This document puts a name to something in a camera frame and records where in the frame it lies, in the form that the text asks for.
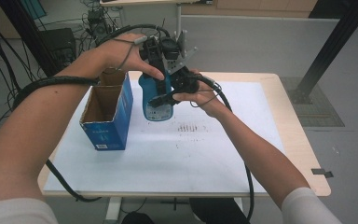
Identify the white mat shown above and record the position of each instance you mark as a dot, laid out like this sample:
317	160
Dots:
167	161

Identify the person's right white sleeve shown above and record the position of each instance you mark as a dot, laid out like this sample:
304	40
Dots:
307	208

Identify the teal panel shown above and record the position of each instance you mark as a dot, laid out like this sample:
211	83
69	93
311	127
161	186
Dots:
32	7

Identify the black tape piece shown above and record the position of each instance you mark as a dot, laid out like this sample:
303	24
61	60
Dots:
321	172

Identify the wooden cabinet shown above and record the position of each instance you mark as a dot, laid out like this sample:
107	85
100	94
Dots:
248	7

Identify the grey floor grate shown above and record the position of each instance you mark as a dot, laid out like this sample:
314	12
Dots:
323	116

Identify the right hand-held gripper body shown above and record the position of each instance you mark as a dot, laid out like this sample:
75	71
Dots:
185	81

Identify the black computer tower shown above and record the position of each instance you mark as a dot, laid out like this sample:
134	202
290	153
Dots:
57	43

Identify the blue bottle with white cap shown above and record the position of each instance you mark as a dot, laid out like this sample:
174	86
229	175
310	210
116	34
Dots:
147	88

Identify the person's left hand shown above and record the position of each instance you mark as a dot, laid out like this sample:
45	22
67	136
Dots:
121	54

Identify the person's left white sleeve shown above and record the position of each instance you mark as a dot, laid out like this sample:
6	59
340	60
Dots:
15	213

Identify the blue cardboard box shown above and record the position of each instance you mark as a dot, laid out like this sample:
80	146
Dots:
108	133

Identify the black metal post with base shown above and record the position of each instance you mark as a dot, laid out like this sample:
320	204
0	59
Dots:
335	40

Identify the person's right hand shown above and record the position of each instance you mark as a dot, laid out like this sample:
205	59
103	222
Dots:
209	99

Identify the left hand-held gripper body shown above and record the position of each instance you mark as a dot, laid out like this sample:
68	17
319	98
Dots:
157	48

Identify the person's white sleeve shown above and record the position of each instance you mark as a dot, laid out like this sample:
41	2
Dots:
15	213
307	208

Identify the person's dark trouser leg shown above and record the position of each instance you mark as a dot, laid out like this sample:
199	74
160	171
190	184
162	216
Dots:
217	213

